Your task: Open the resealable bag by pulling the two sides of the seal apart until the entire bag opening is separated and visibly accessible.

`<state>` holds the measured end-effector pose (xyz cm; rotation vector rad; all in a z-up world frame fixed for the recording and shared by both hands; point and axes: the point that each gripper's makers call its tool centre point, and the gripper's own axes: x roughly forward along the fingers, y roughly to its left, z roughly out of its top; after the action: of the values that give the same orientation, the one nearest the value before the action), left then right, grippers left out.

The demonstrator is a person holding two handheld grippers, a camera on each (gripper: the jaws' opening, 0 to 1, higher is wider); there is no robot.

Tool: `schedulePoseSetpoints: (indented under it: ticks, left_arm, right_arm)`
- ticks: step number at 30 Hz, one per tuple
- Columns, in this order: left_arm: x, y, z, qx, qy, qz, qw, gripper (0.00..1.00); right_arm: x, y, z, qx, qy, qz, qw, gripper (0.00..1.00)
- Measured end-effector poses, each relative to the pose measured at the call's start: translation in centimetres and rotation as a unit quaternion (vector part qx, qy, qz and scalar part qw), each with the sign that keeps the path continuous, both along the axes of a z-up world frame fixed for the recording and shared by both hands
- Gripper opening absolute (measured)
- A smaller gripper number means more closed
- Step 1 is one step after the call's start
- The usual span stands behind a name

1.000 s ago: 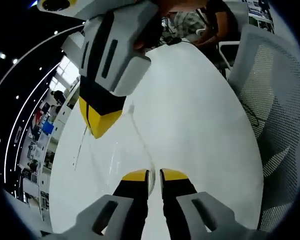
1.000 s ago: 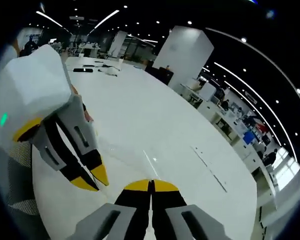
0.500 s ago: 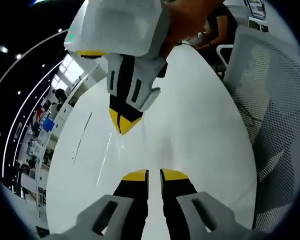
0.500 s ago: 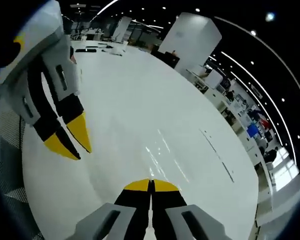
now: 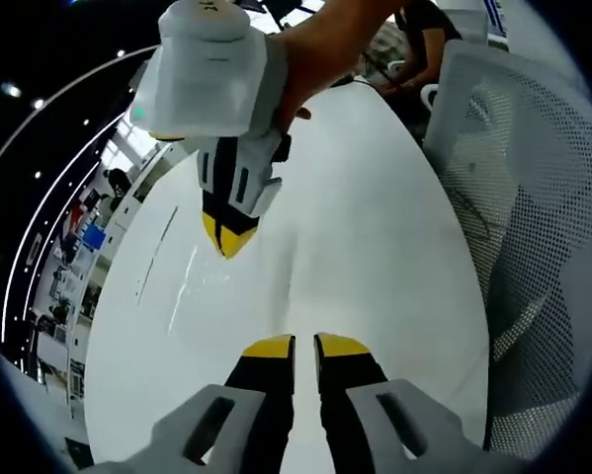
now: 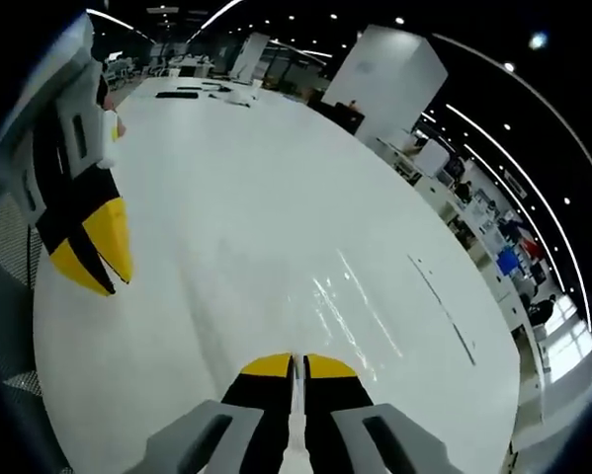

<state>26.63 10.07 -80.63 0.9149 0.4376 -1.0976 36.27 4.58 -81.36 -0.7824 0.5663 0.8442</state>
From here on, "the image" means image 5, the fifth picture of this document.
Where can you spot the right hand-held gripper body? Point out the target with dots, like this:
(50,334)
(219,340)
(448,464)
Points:
(201,84)

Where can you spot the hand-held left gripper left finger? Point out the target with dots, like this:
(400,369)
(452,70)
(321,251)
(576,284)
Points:
(261,380)

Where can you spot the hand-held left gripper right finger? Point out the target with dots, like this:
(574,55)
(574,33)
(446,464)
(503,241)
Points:
(350,375)

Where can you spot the clear resealable bag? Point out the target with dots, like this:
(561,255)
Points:
(236,296)

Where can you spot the person's right hand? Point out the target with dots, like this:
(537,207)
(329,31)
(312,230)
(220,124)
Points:
(310,64)

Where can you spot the long white counter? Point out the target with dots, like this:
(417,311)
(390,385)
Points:
(127,217)

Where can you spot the thin flat clear strip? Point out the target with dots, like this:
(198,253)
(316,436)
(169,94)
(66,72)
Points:
(150,266)

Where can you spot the blue box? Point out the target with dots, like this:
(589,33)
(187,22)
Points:
(95,238)

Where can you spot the curved ceiling light strip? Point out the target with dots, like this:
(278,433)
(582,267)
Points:
(53,111)

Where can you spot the grey mesh office chair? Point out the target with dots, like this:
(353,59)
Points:
(523,222)

